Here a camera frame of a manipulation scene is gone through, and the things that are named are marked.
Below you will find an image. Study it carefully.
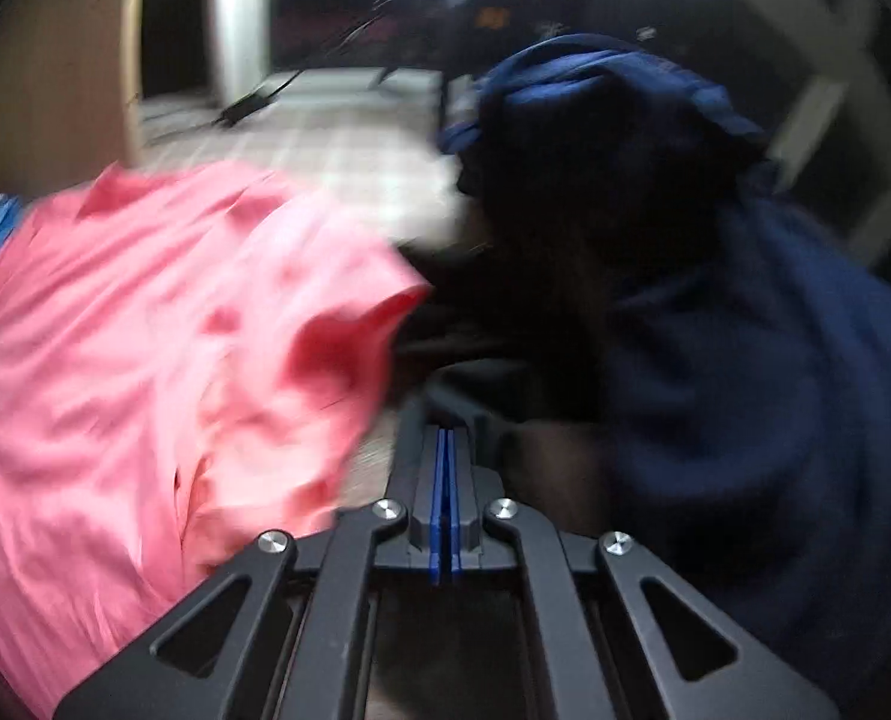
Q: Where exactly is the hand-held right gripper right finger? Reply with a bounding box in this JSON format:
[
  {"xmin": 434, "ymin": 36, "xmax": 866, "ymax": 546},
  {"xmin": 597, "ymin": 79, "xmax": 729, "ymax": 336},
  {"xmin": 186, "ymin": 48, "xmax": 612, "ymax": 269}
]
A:
[{"xmin": 445, "ymin": 409, "xmax": 840, "ymax": 720}]

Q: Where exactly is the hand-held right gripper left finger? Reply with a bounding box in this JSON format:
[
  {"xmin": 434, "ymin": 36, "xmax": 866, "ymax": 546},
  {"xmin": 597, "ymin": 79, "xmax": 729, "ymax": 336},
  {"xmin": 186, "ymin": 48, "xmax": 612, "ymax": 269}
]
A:
[{"xmin": 55, "ymin": 397, "xmax": 445, "ymax": 720}]

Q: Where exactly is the navy blue garment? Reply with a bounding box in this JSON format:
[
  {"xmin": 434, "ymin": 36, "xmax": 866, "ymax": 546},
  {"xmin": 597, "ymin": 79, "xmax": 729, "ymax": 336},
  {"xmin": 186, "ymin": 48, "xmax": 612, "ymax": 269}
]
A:
[{"xmin": 437, "ymin": 34, "xmax": 891, "ymax": 683}]

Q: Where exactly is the pink garment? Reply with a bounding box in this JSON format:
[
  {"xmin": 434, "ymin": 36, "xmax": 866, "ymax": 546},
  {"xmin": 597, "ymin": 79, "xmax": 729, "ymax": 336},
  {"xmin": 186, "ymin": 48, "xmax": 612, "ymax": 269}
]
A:
[{"xmin": 0, "ymin": 161, "xmax": 431, "ymax": 720}]

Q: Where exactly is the light wooden board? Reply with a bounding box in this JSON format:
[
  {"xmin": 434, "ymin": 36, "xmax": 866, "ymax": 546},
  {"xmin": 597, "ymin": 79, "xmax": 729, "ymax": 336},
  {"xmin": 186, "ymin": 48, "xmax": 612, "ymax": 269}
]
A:
[{"xmin": 0, "ymin": 0, "xmax": 150, "ymax": 200}]

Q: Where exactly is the black inline cable controller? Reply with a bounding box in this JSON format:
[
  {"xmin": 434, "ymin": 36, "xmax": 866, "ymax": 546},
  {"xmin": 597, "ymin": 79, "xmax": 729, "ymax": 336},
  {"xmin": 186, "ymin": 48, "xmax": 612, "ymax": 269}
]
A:
[{"xmin": 218, "ymin": 86, "xmax": 283, "ymax": 126}]

